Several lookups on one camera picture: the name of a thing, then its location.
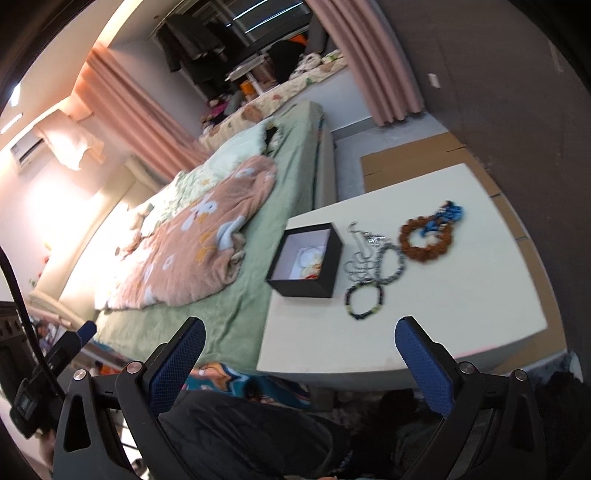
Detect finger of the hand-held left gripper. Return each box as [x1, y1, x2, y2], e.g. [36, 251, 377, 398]
[45, 322, 98, 376]

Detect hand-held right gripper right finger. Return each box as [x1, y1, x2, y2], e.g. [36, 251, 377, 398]
[394, 316, 548, 480]

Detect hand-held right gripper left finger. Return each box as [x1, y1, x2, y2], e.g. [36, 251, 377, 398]
[52, 316, 206, 480]

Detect dark green bead bracelet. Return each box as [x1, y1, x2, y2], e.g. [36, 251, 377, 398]
[345, 281, 384, 320]

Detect black white bead bracelet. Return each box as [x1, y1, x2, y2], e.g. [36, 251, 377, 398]
[375, 244, 407, 285]

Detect brown bead bracelet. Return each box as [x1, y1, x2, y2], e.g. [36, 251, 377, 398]
[398, 215, 456, 265]

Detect silver chain necklace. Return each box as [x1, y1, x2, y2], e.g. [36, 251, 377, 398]
[344, 222, 387, 285]

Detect black jewelry box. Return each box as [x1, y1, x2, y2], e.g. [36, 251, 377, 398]
[265, 222, 343, 299]

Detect blue tassel cord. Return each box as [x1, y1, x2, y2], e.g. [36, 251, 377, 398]
[424, 200, 466, 234]

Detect teal printed cloth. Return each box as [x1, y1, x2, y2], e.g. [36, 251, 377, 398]
[179, 360, 315, 412]

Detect white low table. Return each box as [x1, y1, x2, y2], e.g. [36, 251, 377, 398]
[256, 164, 550, 412]

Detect person's grey pants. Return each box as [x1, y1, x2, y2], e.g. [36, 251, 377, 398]
[157, 369, 591, 480]

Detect pink floral blanket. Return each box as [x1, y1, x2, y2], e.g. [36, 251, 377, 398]
[95, 154, 279, 311]

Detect cream plush toy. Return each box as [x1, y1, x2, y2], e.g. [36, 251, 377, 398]
[122, 203, 158, 250]

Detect beige headboard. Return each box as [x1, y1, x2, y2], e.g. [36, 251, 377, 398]
[28, 156, 163, 324]

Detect white air conditioner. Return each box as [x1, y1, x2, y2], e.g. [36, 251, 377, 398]
[9, 108, 105, 175]

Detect green bedsheet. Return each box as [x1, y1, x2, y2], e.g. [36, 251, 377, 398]
[95, 99, 325, 376]

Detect flat cardboard sheets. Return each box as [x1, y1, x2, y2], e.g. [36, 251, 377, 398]
[359, 131, 568, 376]

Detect light green pillow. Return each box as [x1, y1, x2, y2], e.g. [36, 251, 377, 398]
[139, 115, 279, 232]

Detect pink curtain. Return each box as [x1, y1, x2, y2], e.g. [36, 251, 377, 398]
[307, 0, 426, 128]
[74, 46, 214, 182]

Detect pile of plush toys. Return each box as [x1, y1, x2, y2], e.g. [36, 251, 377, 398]
[200, 93, 246, 126]

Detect floral window seat cushion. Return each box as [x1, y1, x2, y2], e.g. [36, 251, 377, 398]
[198, 48, 348, 149]

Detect small white rack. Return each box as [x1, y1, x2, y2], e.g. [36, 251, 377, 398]
[228, 52, 265, 94]

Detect white printed cushion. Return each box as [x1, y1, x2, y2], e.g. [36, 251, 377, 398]
[295, 52, 345, 75]

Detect hanging dark clothes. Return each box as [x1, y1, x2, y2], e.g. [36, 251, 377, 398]
[157, 13, 232, 85]

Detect black bag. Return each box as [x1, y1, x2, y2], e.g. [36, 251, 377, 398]
[268, 39, 306, 71]

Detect grey pillow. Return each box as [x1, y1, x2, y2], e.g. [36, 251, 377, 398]
[308, 17, 329, 54]

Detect dark window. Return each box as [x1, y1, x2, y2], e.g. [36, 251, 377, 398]
[222, 0, 315, 51]

